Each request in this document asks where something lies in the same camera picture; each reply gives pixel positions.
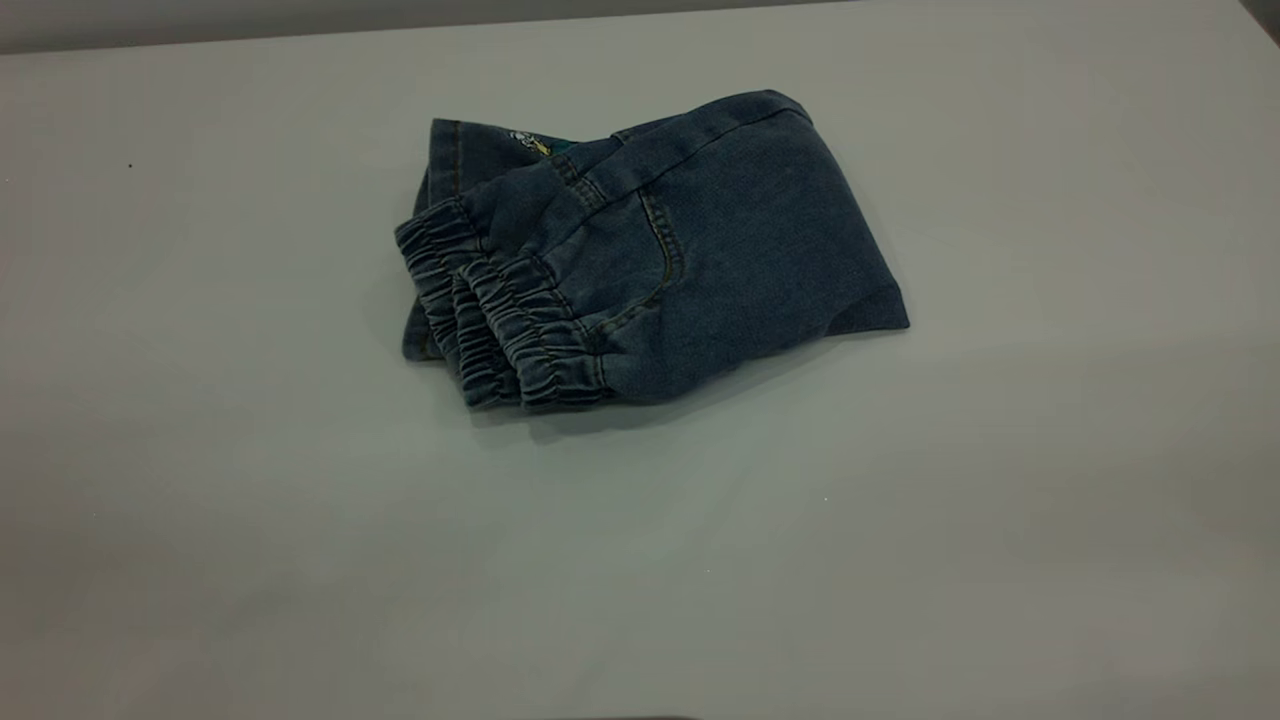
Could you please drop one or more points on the blue denim pants with basketball print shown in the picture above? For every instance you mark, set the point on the blue denim pants with basketball print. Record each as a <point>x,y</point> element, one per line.
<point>680,260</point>

